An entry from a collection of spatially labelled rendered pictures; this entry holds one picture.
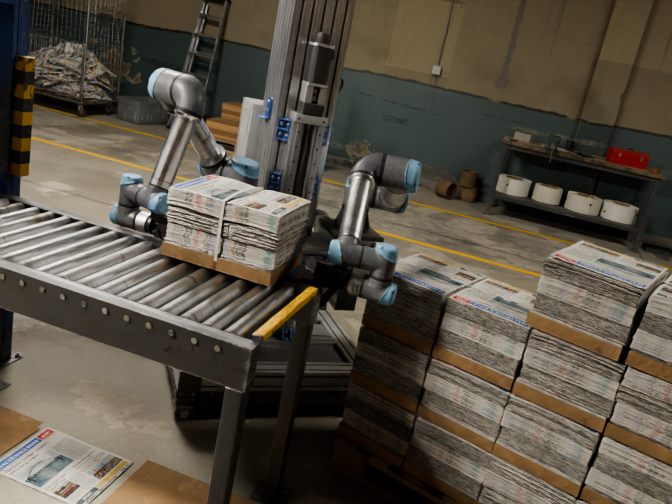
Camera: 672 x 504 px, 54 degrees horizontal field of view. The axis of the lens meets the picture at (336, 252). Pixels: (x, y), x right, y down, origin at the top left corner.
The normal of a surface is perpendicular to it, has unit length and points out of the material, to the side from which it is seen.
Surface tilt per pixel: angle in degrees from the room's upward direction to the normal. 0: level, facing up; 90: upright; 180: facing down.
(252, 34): 90
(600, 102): 90
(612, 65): 90
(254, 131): 90
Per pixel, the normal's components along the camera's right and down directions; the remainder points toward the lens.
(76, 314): -0.29, 0.23
